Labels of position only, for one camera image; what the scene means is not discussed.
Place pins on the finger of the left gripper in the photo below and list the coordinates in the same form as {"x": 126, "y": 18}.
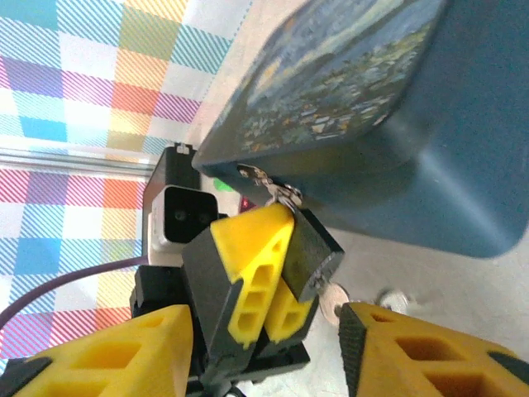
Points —
{"x": 248, "y": 256}
{"x": 289, "y": 318}

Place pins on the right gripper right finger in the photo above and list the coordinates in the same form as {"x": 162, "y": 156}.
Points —
{"x": 413, "y": 364}

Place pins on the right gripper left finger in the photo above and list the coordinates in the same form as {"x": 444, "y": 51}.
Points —
{"x": 103, "y": 364}

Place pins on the dark padlock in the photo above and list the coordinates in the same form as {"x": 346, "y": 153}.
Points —
{"x": 310, "y": 252}

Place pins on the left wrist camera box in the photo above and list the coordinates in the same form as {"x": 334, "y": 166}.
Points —
{"x": 182, "y": 219}

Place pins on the aluminium frame post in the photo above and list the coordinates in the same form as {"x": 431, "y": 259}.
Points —
{"x": 62, "y": 159}

